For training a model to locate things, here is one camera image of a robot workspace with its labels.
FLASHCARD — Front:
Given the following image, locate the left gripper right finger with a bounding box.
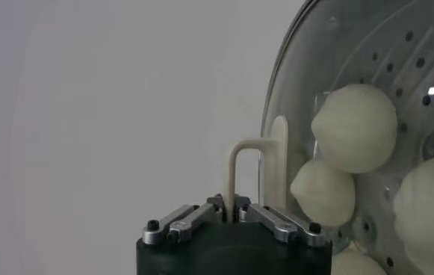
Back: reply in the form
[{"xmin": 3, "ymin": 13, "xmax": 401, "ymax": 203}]
[{"xmin": 235, "ymin": 194, "xmax": 328, "ymax": 248}]

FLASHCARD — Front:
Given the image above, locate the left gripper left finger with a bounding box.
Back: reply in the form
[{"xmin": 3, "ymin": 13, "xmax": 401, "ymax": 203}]
[{"xmin": 141, "ymin": 194, "xmax": 225, "ymax": 246}]

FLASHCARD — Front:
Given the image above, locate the stainless steel steamer basket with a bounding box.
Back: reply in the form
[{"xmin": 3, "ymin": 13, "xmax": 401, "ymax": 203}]
[{"xmin": 287, "ymin": 0, "xmax": 434, "ymax": 275}]

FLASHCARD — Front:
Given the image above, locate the glass pot lid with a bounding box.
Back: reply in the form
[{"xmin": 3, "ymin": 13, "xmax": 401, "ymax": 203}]
[{"xmin": 222, "ymin": 0, "xmax": 434, "ymax": 275}]

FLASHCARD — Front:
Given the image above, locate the white steamed baozi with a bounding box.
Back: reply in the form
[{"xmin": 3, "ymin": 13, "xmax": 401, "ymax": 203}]
[
  {"xmin": 331, "ymin": 248, "xmax": 389, "ymax": 275},
  {"xmin": 290, "ymin": 158, "xmax": 356, "ymax": 228},
  {"xmin": 311, "ymin": 83, "xmax": 399, "ymax": 175},
  {"xmin": 393, "ymin": 152, "xmax": 434, "ymax": 275}
]

